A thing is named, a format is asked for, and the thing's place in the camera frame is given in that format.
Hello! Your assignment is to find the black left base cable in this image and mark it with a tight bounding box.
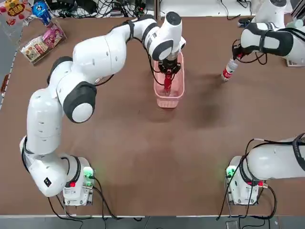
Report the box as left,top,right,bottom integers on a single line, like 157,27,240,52
47,176,120,220

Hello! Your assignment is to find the pink perforated plastic basket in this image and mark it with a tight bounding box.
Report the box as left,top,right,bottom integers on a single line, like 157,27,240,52
153,52,186,108

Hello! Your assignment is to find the clear water bottle red label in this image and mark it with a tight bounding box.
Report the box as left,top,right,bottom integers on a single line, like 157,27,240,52
221,59,238,83

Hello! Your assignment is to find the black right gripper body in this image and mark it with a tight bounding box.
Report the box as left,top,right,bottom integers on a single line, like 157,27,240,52
233,45,245,60

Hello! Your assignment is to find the red strawberry snack bag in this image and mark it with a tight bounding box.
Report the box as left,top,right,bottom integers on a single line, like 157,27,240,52
0,0,31,27

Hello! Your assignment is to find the pale green cup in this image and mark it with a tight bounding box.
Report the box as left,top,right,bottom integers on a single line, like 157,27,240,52
285,20,305,29

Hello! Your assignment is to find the purple cartoon snack packet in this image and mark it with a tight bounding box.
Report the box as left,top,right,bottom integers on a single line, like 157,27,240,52
42,26,64,48

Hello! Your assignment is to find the orange table edge clamp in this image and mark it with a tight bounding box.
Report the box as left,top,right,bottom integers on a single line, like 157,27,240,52
1,74,10,93

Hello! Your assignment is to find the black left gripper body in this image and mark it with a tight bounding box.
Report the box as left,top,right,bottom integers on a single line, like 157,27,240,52
159,59,181,70

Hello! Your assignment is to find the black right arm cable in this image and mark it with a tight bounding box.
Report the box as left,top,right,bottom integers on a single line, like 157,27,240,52
231,38,305,184

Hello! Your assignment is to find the beige printed snack packet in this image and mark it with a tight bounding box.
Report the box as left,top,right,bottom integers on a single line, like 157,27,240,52
20,37,50,60

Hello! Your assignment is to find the black right base cable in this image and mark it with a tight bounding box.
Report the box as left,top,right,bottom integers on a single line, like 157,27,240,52
215,185,277,221

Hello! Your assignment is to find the white side table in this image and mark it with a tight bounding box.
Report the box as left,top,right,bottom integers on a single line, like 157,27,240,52
159,0,257,18

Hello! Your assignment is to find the black cable bundle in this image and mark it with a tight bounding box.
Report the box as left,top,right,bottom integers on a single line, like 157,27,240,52
45,0,155,19

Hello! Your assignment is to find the red cola bottle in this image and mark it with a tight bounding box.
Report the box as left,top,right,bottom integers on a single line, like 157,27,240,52
163,73,173,95

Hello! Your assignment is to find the black base cable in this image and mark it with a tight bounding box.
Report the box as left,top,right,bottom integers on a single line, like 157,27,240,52
47,176,120,220
215,185,277,221

